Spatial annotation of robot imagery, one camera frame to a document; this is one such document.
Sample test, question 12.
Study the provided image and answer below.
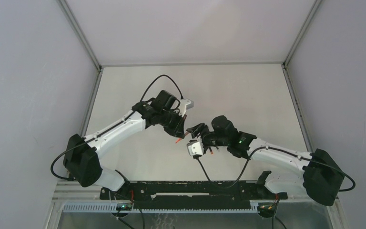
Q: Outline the aluminium frame rail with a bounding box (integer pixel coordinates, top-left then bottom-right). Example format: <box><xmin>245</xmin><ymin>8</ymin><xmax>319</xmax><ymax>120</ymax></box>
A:
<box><xmin>281</xmin><ymin>63</ymin><xmax>314</xmax><ymax>152</ymax></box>

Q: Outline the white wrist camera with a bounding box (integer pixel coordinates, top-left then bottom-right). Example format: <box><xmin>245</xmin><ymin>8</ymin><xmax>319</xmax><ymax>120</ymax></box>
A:
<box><xmin>172</xmin><ymin>99</ymin><xmax>194</xmax><ymax>116</ymax></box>
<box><xmin>186</xmin><ymin>139</ymin><xmax>204</xmax><ymax>157</ymax></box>

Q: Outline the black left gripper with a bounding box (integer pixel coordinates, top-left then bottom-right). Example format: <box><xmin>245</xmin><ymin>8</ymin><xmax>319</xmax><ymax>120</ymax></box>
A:
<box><xmin>159</xmin><ymin>109</ymin><xmax>187</xmax><ymax>139</ymax></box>

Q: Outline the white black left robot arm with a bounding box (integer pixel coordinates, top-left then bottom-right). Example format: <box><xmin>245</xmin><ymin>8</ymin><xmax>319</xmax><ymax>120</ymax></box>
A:
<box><xmin>63</xmin><ymin>90</ymin><xmax>194</xmax><ymax>199</ymax></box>

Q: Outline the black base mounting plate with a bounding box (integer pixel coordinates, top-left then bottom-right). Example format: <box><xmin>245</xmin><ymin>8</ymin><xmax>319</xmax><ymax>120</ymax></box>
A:
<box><xmin>99</xmin><ymin>181</ymin><xmax>288</xmax><ymax>211</ymax></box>

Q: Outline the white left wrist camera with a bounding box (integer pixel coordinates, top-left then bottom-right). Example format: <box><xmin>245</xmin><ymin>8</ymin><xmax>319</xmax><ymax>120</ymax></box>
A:
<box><xmin>172</xmin><ymin>99</ymin><xmax>194</xmax><ymax>116</ymax></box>

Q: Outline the black left camera cable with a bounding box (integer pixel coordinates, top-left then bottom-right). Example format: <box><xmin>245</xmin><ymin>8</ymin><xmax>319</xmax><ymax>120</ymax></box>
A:
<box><xmin>50</xmin><ymin>74</ymin><xmax>184</xmax><ymax>182</ymax></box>

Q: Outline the white slotted cable duct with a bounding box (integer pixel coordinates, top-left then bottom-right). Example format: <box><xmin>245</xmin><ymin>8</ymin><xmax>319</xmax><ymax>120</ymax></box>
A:
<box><xmin>62</xmin><ymin>202</ymin><xmax>259</xmax><ymax>214</ymax></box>

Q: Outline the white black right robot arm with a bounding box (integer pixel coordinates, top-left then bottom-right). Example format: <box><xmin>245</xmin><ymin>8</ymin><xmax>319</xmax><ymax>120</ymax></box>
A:
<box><xmin>200</xmin><ymin>115</ymin><xmax>346</xmax><ymax>206</ymax></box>

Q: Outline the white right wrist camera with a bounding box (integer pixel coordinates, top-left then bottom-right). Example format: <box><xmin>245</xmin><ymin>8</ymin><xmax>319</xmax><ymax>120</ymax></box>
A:
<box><xmin>186</xmin><ymin>139</ymin><xmax>204</xmax><ymax>157</ymax></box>

